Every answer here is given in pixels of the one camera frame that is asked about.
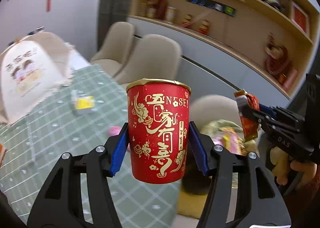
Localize middle beige chair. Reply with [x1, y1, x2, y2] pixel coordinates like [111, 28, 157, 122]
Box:
[115, 34, 182, 86]

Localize black power strip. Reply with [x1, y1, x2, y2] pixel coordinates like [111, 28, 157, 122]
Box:
[186, 0, 236, 17]

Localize framed red picture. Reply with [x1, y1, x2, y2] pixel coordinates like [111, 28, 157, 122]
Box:
[290, 1, 309, 35]

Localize green checked tablecloth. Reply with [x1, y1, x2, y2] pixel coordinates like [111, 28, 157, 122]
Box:
[1, 65, 180, 227]

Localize pink box on shelf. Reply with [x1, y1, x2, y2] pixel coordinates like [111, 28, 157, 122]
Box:
[283, 68, 299, 91]

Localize right hand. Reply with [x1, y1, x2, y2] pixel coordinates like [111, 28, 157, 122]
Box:
[270, 147, 317, 190]

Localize beige chair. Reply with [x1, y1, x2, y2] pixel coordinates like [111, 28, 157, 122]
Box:
[190, 95, 241, 130]
[90, 22, 135, 77]
[115, 34, 182, 86]

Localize near beige chair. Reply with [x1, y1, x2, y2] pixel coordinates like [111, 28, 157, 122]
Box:
[190, 95, 241, 130]

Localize large red lucky bag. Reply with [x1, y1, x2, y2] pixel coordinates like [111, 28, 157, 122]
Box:
[264, 33, 292, 85]

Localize white food cover tent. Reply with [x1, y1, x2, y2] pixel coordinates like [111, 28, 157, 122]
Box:
[1, 32, 73, 125]

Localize red figurine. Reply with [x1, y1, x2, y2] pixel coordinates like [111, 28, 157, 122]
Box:
[198, 20, 210, 35]
[181, 14, 193, 29]

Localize wooden wall shelf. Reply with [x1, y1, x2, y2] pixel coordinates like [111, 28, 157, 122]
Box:
[129, 0, 319, 104]

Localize yellow trash bag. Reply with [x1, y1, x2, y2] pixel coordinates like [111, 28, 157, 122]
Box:
[177, 119, 259, 219]

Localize white yellow toy box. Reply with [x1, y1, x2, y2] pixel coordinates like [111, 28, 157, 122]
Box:
[71, 90, 95, 115]

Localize red figurine right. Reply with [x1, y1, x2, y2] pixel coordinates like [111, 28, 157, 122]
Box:
[198, 20, 210, 35]

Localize grey cabinet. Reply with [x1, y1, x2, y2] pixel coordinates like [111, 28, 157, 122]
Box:
[128, 17, 290, 108]

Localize far beige chair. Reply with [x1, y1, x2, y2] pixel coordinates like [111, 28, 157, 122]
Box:
[90, 22, 135, 77]

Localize red paper cup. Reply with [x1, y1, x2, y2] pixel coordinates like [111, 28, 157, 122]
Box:
[126, 78, 191, 184]

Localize red figurine left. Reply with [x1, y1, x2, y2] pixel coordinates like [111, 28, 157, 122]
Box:
[181, 14, 193, 29]

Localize pink caterpillar toy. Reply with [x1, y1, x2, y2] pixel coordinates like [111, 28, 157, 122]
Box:
[108, 126, 121, 136]

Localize red foil snack bag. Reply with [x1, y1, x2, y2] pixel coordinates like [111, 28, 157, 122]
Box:
[234, 90, 260, 141]

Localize red gift bag doll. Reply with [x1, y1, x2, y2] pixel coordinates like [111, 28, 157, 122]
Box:
[146, 0, 168, 20]

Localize paper cup on shelf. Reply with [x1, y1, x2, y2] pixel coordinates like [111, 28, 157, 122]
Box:
[165, 6, 176, 23]

